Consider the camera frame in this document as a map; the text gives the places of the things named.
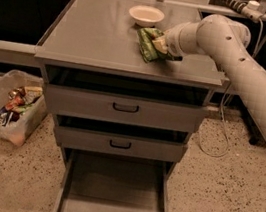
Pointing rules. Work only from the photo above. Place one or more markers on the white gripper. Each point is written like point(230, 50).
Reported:
point(172, 41)

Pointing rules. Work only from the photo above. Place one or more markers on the green jalapeno chip bag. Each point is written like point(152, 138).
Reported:
point(149, 53)

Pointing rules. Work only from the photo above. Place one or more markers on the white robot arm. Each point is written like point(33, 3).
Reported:
point(223, 40)

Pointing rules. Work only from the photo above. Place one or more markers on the grey top drawer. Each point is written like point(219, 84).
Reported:
point(97, 105)

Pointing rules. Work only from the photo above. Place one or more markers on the grey drawer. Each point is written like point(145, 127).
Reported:
point(97, 105)
point(96, 182)
point(120, 139)

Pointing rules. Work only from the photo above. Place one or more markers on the grey drawer cabinet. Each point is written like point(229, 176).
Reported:
point(105, 27)

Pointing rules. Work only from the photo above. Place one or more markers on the grey middle drawer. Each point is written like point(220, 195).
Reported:
point(120, 139)

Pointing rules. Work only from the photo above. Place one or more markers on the grey bottom drawer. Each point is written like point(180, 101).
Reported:
point(96, 182)

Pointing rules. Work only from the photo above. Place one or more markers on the white ceramic bowl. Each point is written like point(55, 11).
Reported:
point(146, 16)

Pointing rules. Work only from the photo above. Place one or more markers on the white power strip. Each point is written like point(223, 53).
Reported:
point(249, 9)

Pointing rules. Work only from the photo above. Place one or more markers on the snack packages in bin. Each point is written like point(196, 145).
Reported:
point(20, 100)

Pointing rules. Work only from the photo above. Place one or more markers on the clear plastic storage bin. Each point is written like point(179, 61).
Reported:
point(17, 132)

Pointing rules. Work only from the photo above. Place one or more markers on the grey metal frame rail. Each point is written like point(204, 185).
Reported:
point(35, 56)

